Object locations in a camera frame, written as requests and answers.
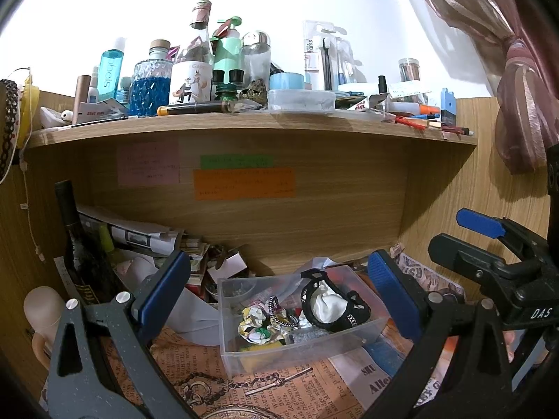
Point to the clear plastic box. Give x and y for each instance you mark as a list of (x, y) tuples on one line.
[(244, 358)]

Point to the newspaper print desk mat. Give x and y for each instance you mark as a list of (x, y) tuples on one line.
[(196, 358)]

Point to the yellow headband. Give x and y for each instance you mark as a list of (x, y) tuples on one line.
[(28, 109)]

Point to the clear jar of brown sticks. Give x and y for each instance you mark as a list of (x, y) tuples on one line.
[(410, 74)]

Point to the yellow highlighter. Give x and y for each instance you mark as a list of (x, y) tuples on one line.
[(107, 240)]

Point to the small white spray bottle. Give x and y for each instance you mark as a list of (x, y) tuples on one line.
[(93, 87)]

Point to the rose gold tube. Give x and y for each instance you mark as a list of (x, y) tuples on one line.
[(81, 100)]

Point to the light blue round tin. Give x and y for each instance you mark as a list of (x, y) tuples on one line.
[(286, 81)]

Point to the white earbud case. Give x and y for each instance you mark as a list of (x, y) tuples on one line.
[(56, 117)]

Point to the long white paper box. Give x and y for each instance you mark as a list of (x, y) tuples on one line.
[(100, 111)]

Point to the black white beaded scrunchie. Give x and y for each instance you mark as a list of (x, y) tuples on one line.
[(279, 312)]

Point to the toothbrush package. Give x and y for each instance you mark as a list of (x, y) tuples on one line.
[(325, 52)]

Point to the pink sticky note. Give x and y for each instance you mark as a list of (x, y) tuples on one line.
[(148, 163)]

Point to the clear lidded plastic container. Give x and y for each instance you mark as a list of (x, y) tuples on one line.
[(301, 99)]

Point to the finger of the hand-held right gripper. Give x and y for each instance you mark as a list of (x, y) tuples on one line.
[(467, 259), (480, 225)]

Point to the white plastic box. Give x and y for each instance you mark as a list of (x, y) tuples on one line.
[(353, 87)]

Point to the orange sticky note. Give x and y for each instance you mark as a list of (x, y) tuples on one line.
[(244, 184)]

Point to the beige wooden figure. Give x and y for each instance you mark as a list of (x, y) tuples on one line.
[(41, 310)]

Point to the wooden shelf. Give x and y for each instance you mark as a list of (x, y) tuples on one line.
[(262, 124)]

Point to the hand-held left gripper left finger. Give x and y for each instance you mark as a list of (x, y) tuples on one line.
[(166, 288)]

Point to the clear bottle with silver cap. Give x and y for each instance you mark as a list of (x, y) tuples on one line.
[(257, 63)]

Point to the mint green pump bottle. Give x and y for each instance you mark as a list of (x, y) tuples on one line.
[(229, 54)]

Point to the black nail polish bottle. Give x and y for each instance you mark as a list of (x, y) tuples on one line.
[(383, 85)]

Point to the amber fountain pen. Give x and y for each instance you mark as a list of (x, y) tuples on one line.
[(196, 108)]

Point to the glass bottle with blue beads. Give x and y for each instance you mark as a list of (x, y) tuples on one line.
[(150, 89)]

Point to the orange white marker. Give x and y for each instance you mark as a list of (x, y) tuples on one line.
[(426, 109)]

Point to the blue mouthwash bottle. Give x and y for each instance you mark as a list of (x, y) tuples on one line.
[(111, 74)]

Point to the brown metal trinket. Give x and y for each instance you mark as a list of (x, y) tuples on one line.
[(252, 91)]

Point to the dark wine bottle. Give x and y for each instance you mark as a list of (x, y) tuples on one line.
[(81, 253)]

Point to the pink curtain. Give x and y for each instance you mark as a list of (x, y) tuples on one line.
[(515, 74)]

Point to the colourful wrapper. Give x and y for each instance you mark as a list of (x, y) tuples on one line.
[(257, 327)]

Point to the tall clear bottle white label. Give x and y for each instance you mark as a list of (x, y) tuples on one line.
[(190, 83)]

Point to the small pale cardboard box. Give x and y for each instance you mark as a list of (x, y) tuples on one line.
[(231, 264)]

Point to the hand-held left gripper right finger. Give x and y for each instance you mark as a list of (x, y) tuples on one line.
[(388, 292)]

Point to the green sticky note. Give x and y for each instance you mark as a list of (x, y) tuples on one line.
[(238, 162)]

